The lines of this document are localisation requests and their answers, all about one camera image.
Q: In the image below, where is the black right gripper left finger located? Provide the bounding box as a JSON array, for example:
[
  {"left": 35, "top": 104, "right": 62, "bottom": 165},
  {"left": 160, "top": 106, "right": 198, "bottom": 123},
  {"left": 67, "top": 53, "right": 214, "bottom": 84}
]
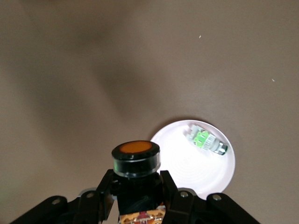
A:
[{"left": 9, "top": 169, "right": 119, "bottom": 224}]

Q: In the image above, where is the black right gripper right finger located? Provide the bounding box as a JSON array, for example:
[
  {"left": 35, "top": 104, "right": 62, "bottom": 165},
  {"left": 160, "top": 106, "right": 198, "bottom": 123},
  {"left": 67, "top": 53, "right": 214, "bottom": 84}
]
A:
[{"left": 160, "top": 170, "right": 260, "bottom": 224}]

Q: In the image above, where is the orange push button switch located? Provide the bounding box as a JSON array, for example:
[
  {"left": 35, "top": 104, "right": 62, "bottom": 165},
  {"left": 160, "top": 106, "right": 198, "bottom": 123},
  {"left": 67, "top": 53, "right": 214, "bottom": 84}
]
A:
[{"left": 111, "top": 140, "right": 169, "bottom": 224}]

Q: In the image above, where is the pink round plate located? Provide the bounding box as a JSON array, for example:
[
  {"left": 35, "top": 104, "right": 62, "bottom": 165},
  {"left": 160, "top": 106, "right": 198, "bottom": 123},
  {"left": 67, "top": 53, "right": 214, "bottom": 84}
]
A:
[{"left": 149, "top": 119, "right": 236, "bottom": 201}]

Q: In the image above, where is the brown table cover mat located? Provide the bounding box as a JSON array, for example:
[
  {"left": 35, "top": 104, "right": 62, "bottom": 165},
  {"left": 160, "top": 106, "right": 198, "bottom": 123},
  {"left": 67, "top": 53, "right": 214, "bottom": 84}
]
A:
[{"left": 0, "top": 0, "right": 299, "bottom": 224}]

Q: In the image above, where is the green push button switch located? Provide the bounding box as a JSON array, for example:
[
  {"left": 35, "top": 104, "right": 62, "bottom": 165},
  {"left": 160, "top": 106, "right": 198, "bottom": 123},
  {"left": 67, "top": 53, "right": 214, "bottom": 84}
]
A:
[{"left": 183, "top": 125, "right": 228, "bottom": 157}]

